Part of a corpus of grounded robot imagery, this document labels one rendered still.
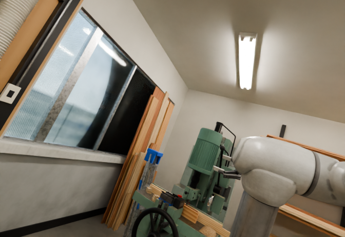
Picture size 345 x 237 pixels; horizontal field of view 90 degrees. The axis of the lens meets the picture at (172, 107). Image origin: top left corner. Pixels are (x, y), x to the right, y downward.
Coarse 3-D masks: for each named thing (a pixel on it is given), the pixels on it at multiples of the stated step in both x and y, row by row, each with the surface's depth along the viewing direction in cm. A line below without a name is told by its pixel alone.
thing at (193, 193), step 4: (188, 188) 121; (192, 188) 122; (196, 188) 129; (192, 192) 119; (196, 192) 123; (184, 196) 120; (188, 196) 119; (192, 196) 118; (196, 196) 125; (188, 200) 122
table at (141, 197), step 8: (136, 192) 124; (144, 192) 128; (136, 200) 122; (144, 200) 120; (176, 224) 104; (184, 224) 103; (192, 224) 106; (200, 224) 111; (168, 232) 97; (184, 232) 102; (192, 232) 100; (200, 232) 99
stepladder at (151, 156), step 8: (152, 152) 212; (160, 152) 221; (152, 160) 207; (144, 168) 207; (152, 168) 218; (144, 176) 202; (152, 176) 217; (144, 184) 202; (136, 208) 192; (144, 208) 202; (136, 216) 193; (128, 224) 192; (128, 232) 186
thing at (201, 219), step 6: (150, 186) 138; (156, 192) 134; (162, 192) 132; (198, 216) 115; (204, 222) 113; (210, 222) 111; (216, 228) 109; (222, 228) 107; (222, 234) 106; (228, 234) 105
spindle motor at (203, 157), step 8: (200, 136) 128; (208, 136) 124; (216, 136) 124; (200, 144) 125; (208, 144) 123; (216, 144) 124; (192, 152) 129; (200, 152) 123; (208, 152) 122; (216, 152) 125; (192, 160) 125; (200, 160) 121; (208, 160) 121; (192, 168) 122; (200, 168) 119; (208, 168) 121
